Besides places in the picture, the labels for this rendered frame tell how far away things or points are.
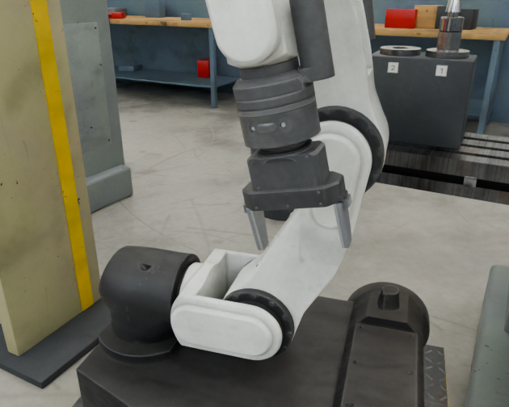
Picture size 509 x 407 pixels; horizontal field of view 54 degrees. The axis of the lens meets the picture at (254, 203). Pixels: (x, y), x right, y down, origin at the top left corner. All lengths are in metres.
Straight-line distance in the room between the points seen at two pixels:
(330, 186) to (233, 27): 0.20
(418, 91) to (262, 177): 0.65
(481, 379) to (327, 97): 1.12
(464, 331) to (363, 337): 1.14
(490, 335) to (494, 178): 0.82
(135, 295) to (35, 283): 1.01
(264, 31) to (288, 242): 0.41
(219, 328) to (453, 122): 0.66
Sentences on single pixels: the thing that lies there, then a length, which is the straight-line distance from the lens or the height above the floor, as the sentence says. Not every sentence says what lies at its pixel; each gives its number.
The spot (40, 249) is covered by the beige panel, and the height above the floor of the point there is 0.38.
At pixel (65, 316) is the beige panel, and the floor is 0.06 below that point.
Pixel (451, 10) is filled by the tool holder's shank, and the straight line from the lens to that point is 1.18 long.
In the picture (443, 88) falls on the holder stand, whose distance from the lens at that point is 1.15.
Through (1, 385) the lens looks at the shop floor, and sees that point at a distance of 1.98.
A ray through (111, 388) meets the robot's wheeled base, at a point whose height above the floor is 0.57.
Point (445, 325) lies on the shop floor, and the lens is 2.17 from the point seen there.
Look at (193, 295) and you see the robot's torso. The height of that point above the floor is 0.74.
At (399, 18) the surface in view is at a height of 0.96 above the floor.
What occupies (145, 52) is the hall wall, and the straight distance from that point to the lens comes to 7.02.
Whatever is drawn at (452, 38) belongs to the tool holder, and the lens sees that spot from 1.17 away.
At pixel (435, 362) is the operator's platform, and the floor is 0.40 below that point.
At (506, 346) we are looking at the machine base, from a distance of 1.80.
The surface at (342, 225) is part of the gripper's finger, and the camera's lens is 0.58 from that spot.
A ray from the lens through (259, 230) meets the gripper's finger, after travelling 0.62.
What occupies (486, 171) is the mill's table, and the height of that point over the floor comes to 0.89.
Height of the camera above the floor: 1.23
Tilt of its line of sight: 24 degrees down
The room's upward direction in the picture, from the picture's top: straight up
